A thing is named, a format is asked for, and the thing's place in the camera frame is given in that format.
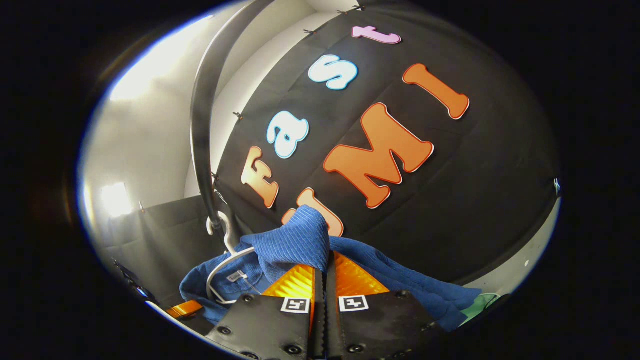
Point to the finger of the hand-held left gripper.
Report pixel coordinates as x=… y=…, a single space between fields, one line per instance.
x=185 y=309

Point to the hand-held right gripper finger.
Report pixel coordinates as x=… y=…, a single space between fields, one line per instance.
x=318 y=320
x=331 y=325

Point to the green laundry hamper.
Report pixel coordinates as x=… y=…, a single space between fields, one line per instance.
x=477 y=306

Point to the white plastic hanger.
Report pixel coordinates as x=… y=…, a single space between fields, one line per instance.
x=230 y=246

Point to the black clothes rack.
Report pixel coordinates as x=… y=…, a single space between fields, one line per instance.
x=199 y=130

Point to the black backdrop cloth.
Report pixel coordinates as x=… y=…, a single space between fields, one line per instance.
x=475 y=200

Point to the row of black cloth clips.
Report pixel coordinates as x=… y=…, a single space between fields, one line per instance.
x=238 y=116

